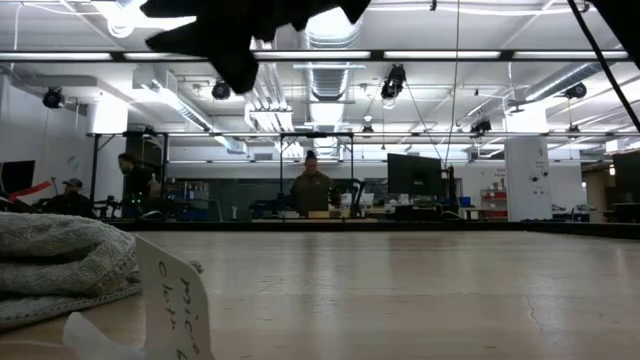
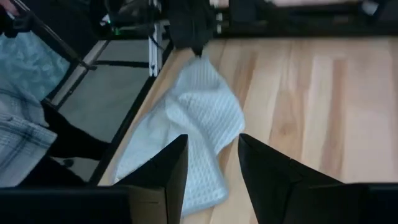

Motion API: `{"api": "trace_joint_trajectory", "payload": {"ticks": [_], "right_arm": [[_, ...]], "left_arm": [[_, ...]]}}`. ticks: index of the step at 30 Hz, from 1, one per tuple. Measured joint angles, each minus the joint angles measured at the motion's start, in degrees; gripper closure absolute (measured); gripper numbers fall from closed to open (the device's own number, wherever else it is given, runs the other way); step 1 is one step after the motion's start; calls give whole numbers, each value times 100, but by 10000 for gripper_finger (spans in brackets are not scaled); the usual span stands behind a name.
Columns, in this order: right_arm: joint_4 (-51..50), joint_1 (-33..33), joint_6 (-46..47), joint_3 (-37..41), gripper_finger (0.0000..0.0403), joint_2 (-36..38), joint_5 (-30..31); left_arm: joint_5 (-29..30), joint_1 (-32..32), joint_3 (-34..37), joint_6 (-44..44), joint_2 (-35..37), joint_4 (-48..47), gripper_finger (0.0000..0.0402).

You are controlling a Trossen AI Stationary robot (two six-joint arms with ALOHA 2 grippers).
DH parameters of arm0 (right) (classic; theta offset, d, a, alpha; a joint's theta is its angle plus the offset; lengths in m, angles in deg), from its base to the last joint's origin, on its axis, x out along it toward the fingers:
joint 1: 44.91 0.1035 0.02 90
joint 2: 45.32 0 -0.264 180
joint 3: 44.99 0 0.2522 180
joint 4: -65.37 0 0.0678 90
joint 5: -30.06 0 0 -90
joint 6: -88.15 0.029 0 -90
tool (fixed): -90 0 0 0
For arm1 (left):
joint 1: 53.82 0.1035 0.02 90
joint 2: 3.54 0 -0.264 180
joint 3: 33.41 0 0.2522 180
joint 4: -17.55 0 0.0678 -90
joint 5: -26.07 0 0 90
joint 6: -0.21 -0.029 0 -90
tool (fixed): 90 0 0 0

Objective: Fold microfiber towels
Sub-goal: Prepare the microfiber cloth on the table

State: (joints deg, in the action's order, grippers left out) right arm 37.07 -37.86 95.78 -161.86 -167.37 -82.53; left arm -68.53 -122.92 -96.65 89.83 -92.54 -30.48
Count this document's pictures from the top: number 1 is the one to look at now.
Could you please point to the black overhead frame beam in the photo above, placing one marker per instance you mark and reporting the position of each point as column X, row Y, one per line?
column 376, row 55

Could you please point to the blue storage bin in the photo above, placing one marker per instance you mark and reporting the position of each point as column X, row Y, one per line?
column 192, row 205

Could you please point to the white LED light bar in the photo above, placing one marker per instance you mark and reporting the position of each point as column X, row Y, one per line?
column 310, row 54
column 55, row 56
column 442, row 54
column 570, row 54
column 135, row 56

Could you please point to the red shelf unit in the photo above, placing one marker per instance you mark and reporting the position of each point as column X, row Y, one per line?
column 494, row 205

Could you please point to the red plastic strip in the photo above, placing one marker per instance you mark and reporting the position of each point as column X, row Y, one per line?
column 30, row 191

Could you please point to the black aluminium table frame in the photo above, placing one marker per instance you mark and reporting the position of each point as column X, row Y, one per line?
column 350, row 226

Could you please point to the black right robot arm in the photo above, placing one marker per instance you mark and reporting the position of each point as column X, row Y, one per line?
column 620, row 25

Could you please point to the white label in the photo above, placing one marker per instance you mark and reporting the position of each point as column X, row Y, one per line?
column 95, row 340

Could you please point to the white handwritten paper tag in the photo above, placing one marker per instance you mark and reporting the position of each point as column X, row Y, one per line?
column 175, row 300

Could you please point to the silver ventilation duct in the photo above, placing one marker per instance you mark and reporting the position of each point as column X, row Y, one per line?
column 327, row 75

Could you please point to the person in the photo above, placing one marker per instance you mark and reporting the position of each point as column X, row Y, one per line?
column 70, row 200
column 137, row 185
column 311, row 192

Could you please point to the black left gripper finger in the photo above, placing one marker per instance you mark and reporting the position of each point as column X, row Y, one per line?
column 225, row 55

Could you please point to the white pillar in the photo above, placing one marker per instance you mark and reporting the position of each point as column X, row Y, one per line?
column 527, row 180

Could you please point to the black monitor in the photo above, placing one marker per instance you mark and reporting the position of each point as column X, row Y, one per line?
column 415, row 175
column 17, row 176
column 627, row 175

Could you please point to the grey microfiber towel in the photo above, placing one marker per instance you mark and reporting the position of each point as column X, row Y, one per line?
column 60, row 260

